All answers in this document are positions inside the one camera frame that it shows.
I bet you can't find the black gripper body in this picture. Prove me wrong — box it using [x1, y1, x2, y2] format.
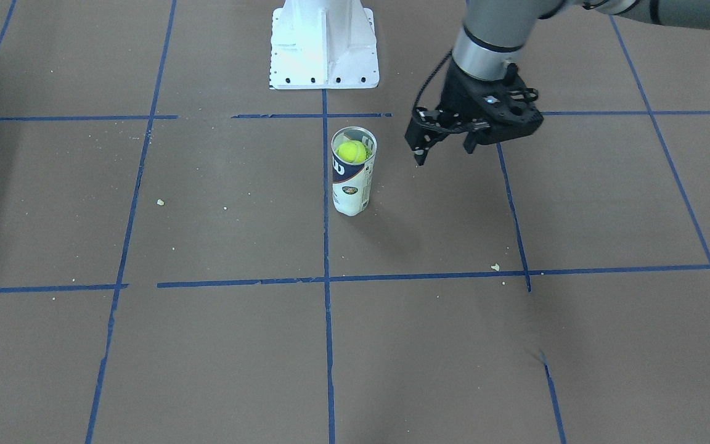
[435, 62, 502, 139]

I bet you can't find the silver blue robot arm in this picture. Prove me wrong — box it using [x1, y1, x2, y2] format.
[405, 1, 710, 166]

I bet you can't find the clear tennis ball can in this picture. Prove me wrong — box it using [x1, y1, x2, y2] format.
[332, 126, 377, 216]

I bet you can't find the yellow tennis ball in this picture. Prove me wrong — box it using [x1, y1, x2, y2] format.
[336, 140, 369, 164]

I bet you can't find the blue tape strip lengthwise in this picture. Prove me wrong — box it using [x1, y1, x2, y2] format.
[321, 88, 336, 443]

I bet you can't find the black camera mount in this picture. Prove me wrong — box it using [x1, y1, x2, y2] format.
[483, 63, 544, 144]

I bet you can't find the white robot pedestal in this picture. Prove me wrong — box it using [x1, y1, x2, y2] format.
[269, 1, 380, 90]

